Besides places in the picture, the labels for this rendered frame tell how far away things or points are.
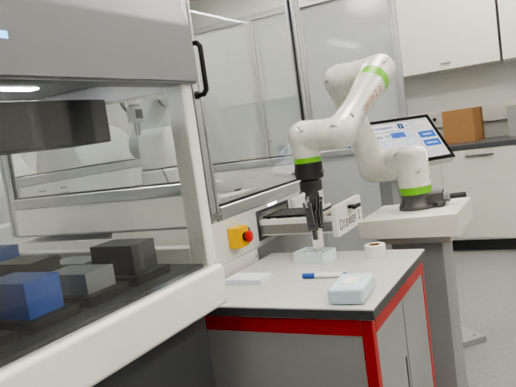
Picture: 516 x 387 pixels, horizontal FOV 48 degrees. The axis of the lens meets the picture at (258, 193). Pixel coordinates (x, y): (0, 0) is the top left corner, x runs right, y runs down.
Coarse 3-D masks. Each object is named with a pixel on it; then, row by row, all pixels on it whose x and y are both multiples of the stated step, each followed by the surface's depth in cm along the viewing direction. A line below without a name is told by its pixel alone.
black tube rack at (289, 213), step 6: (282, 210) 232; (288, 210) 229; (294, 210) 226; (300, 210) 224; (264, 216) 223; (270, 216) 221; (276, 216) 218; (282, 216) 217; (288, 216) 216; (294, 216) 215; (300, 216) 230
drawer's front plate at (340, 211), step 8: (344, 200) 214; (352, 200) 218; (336, 208) 203; (344, 208) 210; (360, 208) 226; (336, 216) 202; (344, 216) 209; (352, 216) 217; (360, 216) 225; (336, 224) 202; (352, 224) 216; (336, 232) 202; (344, 232) 208
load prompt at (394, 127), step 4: (384, 124) 305; (388, 124) 306; (392, 124) 306; (396, 124) 307; (400, 124) 307; (404, 124) 308; (408, 124) 309; (372, 128) 302; (376, 128) 302; (380, 128) 303; (384, 128) 303; (388, 128) 304; (392, 128) 304; (396, 128) 305; (400, 128) 306; (404, 128) 306; (408, 128) 307; (376, 132) 300; (380, 132) 301
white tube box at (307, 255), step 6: (294, 252) 198; (300, 252) 198; (306, 252) 197; (312, 252) 195; (318, 252) 194; (324, 252) 194; (330, 252) 194; (294, 258) 198; (300, 258) 196; (306, 258) 194; (312, 258) 193; (318, 258) 191; (324, 258) 191; (330, 258) 194
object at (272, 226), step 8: (328, 216) 205; (264, 224) 217; (272, 224) 216; (280, 224) 214; (288, 224) 212; (296, 224) 211; (304, 224) 209; (328, 224) 205; (264, 232) 217; (272, 232) 216; (280, 232) 214; (288, 232) 213; (296, 232) 211; (304, 232) 210; (328, 232) 206
